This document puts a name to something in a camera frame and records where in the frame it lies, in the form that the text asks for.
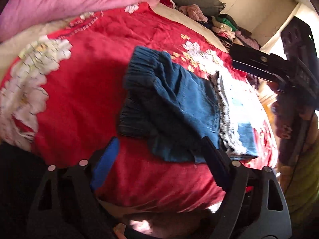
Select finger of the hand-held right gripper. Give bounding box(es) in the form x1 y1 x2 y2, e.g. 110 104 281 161
229 45 289 82

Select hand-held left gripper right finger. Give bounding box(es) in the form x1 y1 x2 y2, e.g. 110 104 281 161
202 136 292 239

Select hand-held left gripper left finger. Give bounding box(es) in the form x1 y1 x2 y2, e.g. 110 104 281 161
26 136 121 239

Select blue denim pants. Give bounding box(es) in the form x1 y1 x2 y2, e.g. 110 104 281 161
117 46 260 165

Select person's right forearm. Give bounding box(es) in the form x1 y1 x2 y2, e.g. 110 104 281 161
284 115 319 227

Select person's right hand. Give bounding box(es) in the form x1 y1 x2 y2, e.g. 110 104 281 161
272 100 294 140

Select pile of folded clothes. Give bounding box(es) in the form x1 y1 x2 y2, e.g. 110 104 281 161
199 14 261 53

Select red floral blanket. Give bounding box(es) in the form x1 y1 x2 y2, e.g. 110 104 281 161
0 2 278 212

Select pink fluffy garment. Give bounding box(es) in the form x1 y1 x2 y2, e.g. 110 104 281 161
179 4 208 22

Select pink pillow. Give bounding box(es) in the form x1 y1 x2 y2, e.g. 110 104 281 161
0 0 163 43

